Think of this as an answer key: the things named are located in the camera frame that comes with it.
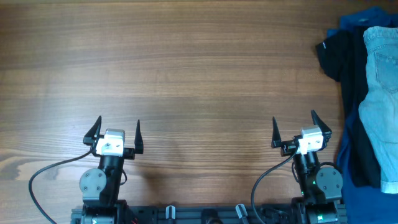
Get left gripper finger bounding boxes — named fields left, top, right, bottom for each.
left=134, top=119, right=144, bottom=149
left=84, top=116, right=102, bottom=139

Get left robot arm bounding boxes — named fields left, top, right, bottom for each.
left=71, top=117, right=144, bottom=224

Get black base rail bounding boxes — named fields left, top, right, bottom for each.
left=71, top=204, right=348, bottom=224

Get light blue denim shorts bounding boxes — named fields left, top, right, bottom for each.
left=359, top=26, right=397, bottom=194

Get dark blue garment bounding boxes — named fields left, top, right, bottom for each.
left=327, top=7, right=397, bottom=223

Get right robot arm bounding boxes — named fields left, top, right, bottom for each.
left=271, top=110, right=348, bottom=224

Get black t-shirt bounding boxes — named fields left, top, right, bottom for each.
left=315, top=26, right=381, bottom=188

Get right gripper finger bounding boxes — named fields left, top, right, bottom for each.
left=311, top=110, right=332, bottom=134
left=272, top=117, right=282, bottom=143

